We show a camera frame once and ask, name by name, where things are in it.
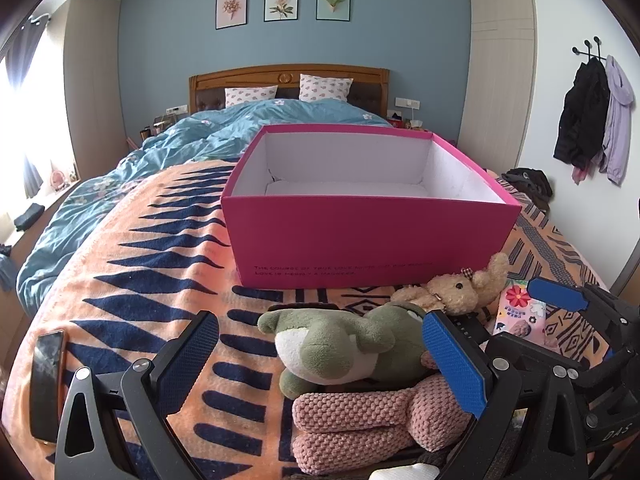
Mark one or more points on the wooden headboard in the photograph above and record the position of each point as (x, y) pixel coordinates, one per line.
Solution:
(240, 75)

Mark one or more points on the red box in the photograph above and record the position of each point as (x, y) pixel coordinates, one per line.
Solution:
(396, 121)

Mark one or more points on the beige wardrobe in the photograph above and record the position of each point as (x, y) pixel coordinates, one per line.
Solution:
(95, 85)
(495, 70)

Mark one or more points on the beige teddy bear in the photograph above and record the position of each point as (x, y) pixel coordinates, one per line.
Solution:
(455, 290)

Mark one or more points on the white soft object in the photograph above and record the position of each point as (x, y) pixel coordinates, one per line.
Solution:
(405, 472)

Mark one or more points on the blue clothing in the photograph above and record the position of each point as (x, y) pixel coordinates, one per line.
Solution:
(6, 267)

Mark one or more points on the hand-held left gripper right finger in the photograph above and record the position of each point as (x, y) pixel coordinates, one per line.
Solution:
(455, 365)

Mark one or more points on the white wall socket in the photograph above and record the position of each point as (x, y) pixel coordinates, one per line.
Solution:
(406, 102)
(177, 109)

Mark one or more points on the orange patterned blanket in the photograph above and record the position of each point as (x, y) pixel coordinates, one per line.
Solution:
(150, 260)

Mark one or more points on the framed flower picture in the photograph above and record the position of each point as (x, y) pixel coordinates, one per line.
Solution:
(231, 11)
(333, 2)
(281, 3)

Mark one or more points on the dark thermos cup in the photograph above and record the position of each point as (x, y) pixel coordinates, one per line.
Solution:
(145, 133)

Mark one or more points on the black smartphone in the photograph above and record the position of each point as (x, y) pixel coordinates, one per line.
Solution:
(46, 385)

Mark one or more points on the black jacket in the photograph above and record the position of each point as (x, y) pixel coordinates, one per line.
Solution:
(580, 115)

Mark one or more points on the black pouch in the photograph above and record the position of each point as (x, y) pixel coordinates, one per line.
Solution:
(30, 216)

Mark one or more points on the green plush toy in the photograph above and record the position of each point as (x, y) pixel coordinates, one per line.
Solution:
(325, 345)

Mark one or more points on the pink knitted plush toy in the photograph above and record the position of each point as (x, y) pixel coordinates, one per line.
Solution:
(360, 415)

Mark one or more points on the purple hoodie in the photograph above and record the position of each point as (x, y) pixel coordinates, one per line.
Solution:
(620, 120)

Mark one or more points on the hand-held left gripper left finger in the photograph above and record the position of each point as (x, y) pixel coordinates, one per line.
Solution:
(192, 355)

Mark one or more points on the black coat hooks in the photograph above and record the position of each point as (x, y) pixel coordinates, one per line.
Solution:
(589, 49)

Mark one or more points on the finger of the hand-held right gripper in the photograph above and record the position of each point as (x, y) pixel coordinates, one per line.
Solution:
(467, 329)
(555, 295)

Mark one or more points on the floral tissue packet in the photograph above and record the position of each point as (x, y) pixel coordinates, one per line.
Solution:
(517, 310)

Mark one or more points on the blue floral duvet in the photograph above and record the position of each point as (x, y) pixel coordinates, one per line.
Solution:
(200, 135)

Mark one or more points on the white patterned pillow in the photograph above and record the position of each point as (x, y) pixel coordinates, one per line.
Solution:
(325, 87)
(250, 96)

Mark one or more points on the pink cardboard box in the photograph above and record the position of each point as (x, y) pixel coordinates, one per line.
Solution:
(350, 240)

